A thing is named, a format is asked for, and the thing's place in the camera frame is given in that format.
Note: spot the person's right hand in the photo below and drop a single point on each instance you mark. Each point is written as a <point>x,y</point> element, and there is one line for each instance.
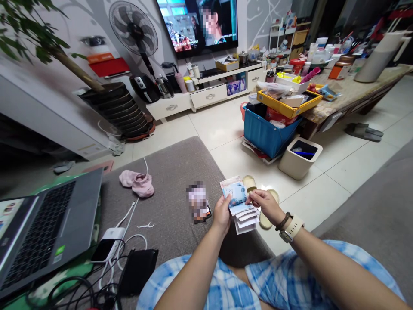
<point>269,205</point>

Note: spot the person's left hand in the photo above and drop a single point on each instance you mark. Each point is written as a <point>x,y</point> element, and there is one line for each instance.
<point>221,213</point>

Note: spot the person's left thumb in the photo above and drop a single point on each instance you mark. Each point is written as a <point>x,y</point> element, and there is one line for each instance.
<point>228,200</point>

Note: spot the person's right thumb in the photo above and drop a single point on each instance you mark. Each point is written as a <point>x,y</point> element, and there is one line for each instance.
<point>253,202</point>

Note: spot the person's right index finger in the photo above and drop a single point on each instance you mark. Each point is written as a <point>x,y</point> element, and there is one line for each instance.
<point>259,192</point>

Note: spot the stack of banknotes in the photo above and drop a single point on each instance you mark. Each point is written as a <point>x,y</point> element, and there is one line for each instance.
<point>237,193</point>

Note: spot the pale yellow slipper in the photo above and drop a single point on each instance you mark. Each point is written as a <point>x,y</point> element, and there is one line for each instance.
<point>249,182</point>
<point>269,193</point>

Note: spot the black smartphone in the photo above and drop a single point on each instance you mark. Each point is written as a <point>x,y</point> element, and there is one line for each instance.
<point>208,213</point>

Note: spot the beige trash can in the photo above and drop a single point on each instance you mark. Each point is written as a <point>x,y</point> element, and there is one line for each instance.
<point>298,161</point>

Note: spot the blue storage box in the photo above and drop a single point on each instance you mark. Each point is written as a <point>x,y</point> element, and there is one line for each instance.
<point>269,135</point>

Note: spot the gray upholstered seat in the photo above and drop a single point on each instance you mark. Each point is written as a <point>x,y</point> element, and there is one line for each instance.
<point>174,161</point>

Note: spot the white dental floss pick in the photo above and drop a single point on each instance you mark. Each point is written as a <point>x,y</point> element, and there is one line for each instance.
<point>146,225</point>

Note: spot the yellow tray box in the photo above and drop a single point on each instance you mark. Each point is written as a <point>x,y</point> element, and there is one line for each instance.
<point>290,108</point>

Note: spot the pair of pink socks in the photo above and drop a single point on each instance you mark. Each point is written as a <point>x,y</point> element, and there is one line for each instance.
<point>138,184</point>

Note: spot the white television stand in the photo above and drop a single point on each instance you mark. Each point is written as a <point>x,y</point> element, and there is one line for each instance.
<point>206,95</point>

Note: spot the gray sofa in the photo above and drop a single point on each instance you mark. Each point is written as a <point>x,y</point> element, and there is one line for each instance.
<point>371,206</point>

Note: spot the black wallet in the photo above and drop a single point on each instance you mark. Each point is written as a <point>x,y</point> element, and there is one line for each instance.
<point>138,271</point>

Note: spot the white charger block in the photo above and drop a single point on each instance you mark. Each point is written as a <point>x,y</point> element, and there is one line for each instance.
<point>114,233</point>

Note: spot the pair of gray slippers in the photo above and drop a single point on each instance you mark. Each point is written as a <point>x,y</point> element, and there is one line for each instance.
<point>364,131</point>

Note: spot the pink flat board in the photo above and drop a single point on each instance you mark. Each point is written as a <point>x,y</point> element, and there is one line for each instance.
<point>100,165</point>

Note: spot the white-edged smartphone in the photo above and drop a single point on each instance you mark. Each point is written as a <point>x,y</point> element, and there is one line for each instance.
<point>102,251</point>

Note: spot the cluttered coffee table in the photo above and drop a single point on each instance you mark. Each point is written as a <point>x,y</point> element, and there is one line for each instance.
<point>355,92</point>

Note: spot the black air fryer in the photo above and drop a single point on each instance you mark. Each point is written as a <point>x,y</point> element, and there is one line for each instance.
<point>143,87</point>

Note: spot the orange jar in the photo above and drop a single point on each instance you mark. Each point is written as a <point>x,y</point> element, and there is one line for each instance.
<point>338,69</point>

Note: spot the potted tree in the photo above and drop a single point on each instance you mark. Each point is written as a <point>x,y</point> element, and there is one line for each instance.
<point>113,106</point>

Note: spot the white shelf rack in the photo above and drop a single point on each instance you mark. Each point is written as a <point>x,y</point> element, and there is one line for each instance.
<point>284,35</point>

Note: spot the gray sock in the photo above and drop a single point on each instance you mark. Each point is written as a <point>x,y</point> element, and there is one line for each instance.
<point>64,166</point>

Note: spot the red box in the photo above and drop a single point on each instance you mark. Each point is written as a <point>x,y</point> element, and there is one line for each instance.
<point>109,67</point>

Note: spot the white thermos jug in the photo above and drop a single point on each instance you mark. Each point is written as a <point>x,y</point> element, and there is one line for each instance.
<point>377,58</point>

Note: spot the gray laptop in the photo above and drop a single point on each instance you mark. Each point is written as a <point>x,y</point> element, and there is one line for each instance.
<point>48,222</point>

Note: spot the black standing fan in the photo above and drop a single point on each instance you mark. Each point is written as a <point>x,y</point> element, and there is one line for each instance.
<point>135,32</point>

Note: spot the white cabinet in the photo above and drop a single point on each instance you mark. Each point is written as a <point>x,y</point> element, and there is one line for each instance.
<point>42,119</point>

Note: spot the wall television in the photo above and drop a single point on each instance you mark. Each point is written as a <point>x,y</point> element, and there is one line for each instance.
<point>180,26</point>

